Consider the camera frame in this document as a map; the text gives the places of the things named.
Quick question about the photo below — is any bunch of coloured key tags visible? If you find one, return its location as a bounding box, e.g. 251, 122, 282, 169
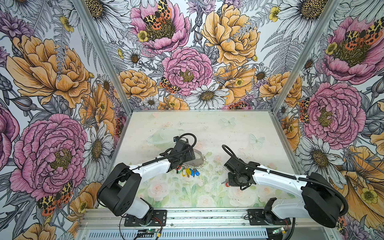
175, 166, 200, 178

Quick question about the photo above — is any metal key organizer plate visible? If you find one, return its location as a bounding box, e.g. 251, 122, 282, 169
184, 149, 206, 170

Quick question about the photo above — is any red tagged key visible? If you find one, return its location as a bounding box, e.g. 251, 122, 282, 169
222, 179, 230, 188

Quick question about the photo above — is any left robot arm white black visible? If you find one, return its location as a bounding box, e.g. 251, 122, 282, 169
97, 133, 197, 225

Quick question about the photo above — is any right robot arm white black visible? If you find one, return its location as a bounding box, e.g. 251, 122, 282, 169
224, 156, 349, 228

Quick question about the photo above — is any green circuit board right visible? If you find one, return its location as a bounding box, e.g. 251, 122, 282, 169
272, 227, 286, 235

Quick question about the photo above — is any green circuit board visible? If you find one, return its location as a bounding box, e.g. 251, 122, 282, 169
272, 227, 286, 235
136, 229, 161, 238

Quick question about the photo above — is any green circuit board left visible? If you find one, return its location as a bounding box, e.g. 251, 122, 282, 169
136, 229, 161, 238

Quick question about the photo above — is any left black corrugated cable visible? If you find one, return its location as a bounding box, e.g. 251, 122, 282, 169
101, 132, 198, 196

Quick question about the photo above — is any black corrugated cable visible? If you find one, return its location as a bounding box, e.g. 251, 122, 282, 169
101, 132, 198, 196
221, 144, 349, 217

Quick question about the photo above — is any right black corrugated cable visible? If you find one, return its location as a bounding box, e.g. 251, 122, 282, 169
221, 144, 349, 217

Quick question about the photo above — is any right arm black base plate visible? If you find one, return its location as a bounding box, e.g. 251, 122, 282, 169
244, 209, 291, 226

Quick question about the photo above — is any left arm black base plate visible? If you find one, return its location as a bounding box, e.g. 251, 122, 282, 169
124, 210, 168, 227

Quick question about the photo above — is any aluminium front rail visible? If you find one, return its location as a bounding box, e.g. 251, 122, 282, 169
76, 208, 342, 240

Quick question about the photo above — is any left aluminium corner post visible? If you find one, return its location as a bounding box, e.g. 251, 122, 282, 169
74, 1, 133, 117

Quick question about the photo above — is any aluminium corner post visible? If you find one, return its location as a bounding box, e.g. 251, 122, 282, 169
271, 0, 343, 115
74, 1, 133, 117

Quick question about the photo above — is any right aluminium corner post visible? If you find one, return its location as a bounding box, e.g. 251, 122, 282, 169
271, 0, 343, 115

